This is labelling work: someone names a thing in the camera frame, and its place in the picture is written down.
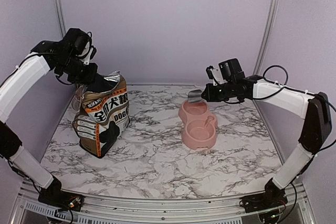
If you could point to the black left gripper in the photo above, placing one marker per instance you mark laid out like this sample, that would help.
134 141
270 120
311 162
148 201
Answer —
89 76

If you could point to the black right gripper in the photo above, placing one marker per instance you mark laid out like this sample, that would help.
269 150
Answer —
210 96

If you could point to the silver metal scoop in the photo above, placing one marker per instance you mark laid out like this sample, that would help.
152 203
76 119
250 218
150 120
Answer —
195 96

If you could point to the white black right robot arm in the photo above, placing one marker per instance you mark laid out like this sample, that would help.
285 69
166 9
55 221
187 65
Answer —
312 112

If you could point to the front aluminium frame rail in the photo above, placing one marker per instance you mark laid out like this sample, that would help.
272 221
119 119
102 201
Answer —
106 209

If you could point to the pink double pet bowl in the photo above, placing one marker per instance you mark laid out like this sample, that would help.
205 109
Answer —
200 125

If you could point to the right aluminium frame post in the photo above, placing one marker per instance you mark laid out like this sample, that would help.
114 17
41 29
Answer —
271 16

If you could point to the red patterned ceramic bowl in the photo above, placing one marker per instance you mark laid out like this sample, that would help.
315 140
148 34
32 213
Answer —
80 90

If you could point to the left aluminium frame post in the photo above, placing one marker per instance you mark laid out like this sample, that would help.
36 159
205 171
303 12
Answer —
60 17

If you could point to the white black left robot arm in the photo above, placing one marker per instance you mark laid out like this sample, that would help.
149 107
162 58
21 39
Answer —
71 56

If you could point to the aluminium frame post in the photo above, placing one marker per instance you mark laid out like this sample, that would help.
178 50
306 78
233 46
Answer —
271 16
60 17

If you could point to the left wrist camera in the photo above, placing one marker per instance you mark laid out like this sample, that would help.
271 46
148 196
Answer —
88 56

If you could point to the brown white dog food bag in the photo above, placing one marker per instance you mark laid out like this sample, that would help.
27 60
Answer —
103 114

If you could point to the beige ceramic plate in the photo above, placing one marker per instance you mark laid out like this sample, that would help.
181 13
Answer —
75 104

